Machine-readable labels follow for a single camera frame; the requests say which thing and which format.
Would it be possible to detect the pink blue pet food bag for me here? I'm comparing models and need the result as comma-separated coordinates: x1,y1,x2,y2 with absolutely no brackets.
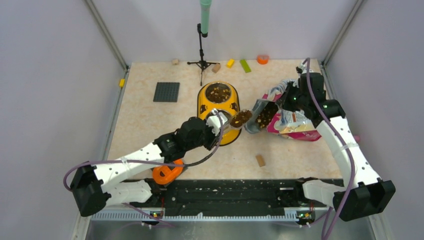
244,78,321,142

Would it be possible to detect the clear plastic scoop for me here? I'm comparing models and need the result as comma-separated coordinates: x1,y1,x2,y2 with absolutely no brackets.
223,109,253,133

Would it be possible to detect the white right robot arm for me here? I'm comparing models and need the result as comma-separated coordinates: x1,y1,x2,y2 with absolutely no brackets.
276,72,396,222

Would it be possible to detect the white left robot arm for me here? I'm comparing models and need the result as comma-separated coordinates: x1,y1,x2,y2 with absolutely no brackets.
63,109,229,217

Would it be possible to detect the yellow double pet bowl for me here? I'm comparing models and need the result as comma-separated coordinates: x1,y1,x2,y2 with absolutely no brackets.
197,81,242,147

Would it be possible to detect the orange tape roll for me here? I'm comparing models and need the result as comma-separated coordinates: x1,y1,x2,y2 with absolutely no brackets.
256,54,270,65

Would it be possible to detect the wooden block near bag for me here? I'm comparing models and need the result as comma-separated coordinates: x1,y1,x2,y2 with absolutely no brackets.
255,154,266,168

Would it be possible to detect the dark grey lego baseplate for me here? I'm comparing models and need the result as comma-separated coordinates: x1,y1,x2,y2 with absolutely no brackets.
153,82,180,103

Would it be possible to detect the green lego brick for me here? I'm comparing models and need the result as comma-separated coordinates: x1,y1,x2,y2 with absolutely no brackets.
239,59,252,73

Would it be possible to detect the wooden block near tripod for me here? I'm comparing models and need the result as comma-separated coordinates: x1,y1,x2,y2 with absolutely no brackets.
211,63,221,74

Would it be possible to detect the green pink object at edge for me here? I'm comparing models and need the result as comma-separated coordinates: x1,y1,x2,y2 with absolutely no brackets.
353,135,361,143

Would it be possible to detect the black tripod stand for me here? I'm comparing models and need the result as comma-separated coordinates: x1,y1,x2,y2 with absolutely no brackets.
187,23,218,87

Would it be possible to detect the yellow toy block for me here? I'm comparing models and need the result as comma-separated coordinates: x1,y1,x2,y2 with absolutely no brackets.
226,58,235,69

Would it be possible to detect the small wooden cube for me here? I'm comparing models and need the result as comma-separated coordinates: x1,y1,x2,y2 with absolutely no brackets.
171,59,179,66

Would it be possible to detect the green microphone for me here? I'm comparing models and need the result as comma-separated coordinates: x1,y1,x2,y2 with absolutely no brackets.
199,0,212,38

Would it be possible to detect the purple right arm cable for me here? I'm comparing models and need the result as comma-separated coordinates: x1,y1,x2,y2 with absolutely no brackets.
301,57,357,240

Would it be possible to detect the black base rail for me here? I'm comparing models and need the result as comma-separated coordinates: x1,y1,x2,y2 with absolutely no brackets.
130,179,324,217

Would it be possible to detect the yellow block on frame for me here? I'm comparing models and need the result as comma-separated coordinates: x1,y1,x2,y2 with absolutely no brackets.
119,78,126,88

